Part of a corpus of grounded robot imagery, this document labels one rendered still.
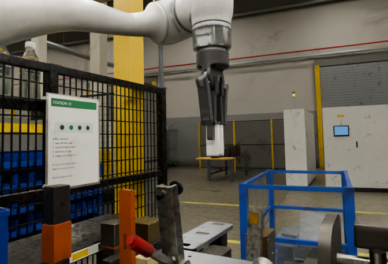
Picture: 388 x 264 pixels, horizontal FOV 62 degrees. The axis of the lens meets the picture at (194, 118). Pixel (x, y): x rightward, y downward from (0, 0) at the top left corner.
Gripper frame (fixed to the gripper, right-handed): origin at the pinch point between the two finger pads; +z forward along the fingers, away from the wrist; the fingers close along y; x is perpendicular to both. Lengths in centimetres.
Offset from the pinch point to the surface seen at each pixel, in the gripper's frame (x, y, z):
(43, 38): -404, -251, -159
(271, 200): -70, -284, 68
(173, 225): -1.0, 16.4, 14.9
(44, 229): -33.9, 18.6, 18.8
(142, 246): -1.4, 25.0, 16.3
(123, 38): -64, -43, -46
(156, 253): -1.7, 21.0, 18.6
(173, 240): -1.4, 16.0, 17.8
